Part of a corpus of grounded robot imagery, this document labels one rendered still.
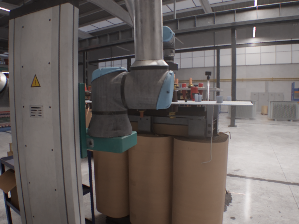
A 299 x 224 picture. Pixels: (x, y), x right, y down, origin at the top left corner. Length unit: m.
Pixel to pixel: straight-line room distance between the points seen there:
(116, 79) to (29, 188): 0.61
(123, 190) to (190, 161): 0.80
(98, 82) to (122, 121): 0.18
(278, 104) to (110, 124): 13.00
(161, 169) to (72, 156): 1.00
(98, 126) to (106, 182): 1.27
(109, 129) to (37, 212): 0.51
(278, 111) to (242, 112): 2.17
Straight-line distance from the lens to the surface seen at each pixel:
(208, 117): 1.47
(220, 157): 1.48
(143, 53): 0.72
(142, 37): 0.73
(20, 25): 0.96
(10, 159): 1.95
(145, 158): 1.62
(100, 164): 1.96
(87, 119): 4.36
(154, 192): 1.71
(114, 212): 2.09
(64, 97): 0.73
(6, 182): 1.73
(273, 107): 13.60
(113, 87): 0.74
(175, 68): 1.34
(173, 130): 1.60
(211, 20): 10.02
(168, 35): 1.20
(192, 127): 1.44
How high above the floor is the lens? 1.40
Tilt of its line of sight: 4 degrees down
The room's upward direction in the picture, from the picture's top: straight up
